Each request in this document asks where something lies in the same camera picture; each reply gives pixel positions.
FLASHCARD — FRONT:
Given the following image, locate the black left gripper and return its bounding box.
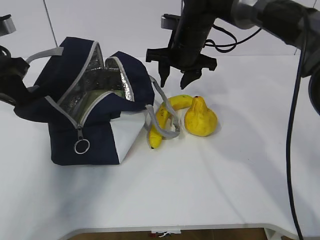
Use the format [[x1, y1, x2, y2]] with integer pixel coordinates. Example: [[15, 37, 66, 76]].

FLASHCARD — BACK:
[[0, 45, 30, 105]]

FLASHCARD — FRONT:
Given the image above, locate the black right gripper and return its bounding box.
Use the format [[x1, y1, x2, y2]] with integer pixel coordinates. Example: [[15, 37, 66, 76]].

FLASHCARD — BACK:
[[146, 0, 217, 90]]

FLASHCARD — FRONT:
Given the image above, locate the yellow banana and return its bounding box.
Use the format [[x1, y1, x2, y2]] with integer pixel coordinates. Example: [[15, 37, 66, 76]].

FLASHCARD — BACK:
[[146, 94, 193, 149]]

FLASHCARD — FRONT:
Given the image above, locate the yellow pear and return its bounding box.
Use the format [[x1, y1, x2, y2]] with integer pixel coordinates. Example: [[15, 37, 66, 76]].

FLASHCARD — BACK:
[[184, 96, 218, 137]]

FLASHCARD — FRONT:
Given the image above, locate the green lid glass container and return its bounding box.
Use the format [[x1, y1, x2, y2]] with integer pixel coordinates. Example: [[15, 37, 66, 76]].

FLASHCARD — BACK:
[[80, 90, 125, 111]]

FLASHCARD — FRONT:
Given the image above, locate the navy blue lunch bag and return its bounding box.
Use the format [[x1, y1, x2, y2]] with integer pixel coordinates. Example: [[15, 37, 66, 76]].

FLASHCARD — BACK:
[[14, 37, 165, 166]]

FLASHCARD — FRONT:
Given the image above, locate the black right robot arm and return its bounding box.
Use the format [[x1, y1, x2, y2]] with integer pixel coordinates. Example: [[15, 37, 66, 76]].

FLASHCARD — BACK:
[[146, 0, 320, 111]]

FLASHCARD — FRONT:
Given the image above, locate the white tag under table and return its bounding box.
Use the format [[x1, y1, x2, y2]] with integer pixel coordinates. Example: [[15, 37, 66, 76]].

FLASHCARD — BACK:
[[148, 229, 182, 238]]

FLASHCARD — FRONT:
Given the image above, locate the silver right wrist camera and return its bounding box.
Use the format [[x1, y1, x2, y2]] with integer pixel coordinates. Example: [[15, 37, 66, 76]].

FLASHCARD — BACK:
[[161, 13, 181, 30]]

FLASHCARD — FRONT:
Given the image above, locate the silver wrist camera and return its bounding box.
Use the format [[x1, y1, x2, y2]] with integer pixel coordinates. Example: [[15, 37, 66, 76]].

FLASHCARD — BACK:
[[161, 13, 181, 30], [0, 14, 16, 37]]

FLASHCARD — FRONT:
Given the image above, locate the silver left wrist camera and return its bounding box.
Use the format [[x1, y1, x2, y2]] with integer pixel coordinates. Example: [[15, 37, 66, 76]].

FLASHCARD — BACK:
[[0, 14, 16, 37]]

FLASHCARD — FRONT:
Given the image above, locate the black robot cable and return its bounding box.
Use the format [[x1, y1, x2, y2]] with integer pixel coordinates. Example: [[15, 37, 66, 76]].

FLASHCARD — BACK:
[[204, 4, 310, 240]]

